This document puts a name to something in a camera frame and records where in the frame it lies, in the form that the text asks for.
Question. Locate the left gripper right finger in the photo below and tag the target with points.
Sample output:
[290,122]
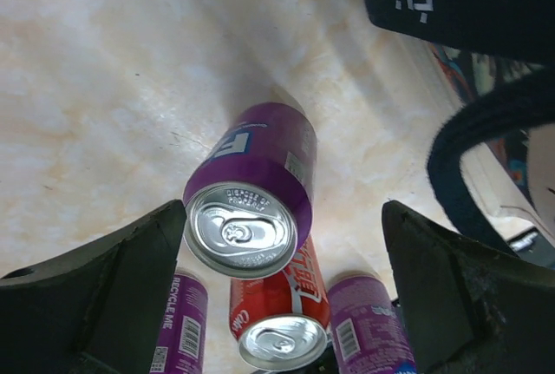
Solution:
[468,308]

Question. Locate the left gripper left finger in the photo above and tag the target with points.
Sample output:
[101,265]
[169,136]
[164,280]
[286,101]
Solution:
[97,308]

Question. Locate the purple soda can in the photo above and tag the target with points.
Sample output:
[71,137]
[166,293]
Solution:
[181,343]
[368,336]
[249,204]

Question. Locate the beige canvas tote bag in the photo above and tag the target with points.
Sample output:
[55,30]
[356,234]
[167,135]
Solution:
[481,46]

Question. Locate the purple soda can front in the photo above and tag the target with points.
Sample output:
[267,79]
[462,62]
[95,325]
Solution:
[368,336]

